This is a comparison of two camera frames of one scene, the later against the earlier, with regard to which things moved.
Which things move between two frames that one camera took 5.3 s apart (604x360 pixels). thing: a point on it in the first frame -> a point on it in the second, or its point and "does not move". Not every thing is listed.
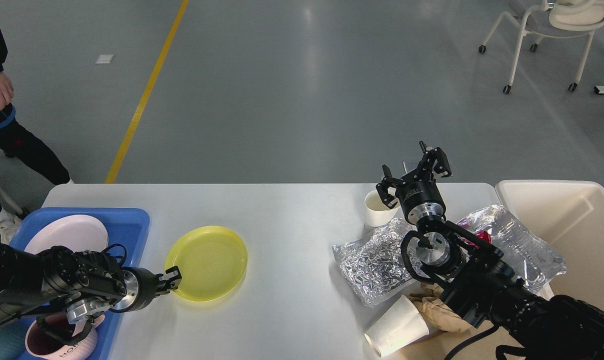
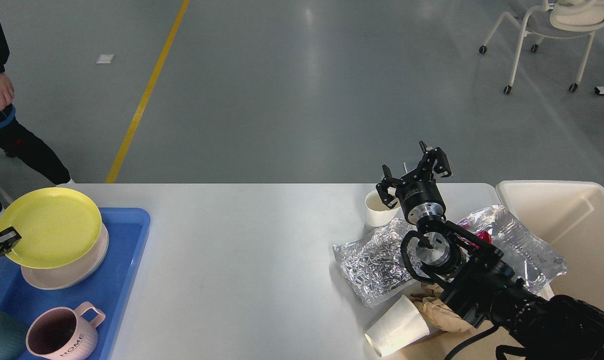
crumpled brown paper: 439,314 does not move
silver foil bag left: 372,263 does not move
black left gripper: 141,286 -> 5,240
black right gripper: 417,191 does not move
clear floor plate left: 410,165 does not move
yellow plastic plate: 212,260 -> 58,227
